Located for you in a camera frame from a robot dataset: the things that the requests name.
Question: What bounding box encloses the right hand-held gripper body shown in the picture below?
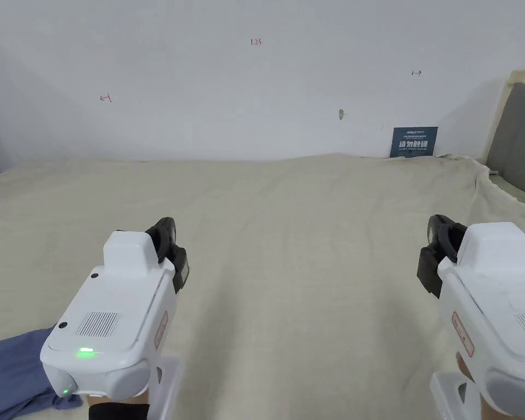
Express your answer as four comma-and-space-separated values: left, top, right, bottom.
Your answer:
427, 214, 525, 420

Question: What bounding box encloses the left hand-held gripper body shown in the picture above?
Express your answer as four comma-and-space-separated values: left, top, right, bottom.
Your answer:
40, 217, 185, 420

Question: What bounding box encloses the grey padded headboard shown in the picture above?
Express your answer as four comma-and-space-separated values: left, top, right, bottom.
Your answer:
485, 69, 525, 194

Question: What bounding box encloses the bed with beige sheet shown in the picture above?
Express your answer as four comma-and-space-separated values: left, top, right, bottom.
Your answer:
0, 150, 525, 420

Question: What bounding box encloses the person's right hand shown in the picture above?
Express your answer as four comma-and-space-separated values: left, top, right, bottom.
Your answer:
456, 353, 496, 420

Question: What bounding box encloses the blue garment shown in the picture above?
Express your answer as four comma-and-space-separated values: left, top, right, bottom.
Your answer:
0, 328, 85, 420

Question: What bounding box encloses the person's left hand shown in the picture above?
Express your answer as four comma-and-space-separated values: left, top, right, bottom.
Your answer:
86, 389, 151, 406

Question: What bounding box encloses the dark blue sign card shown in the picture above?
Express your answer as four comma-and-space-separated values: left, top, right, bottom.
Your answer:
389, 126, 439, 159

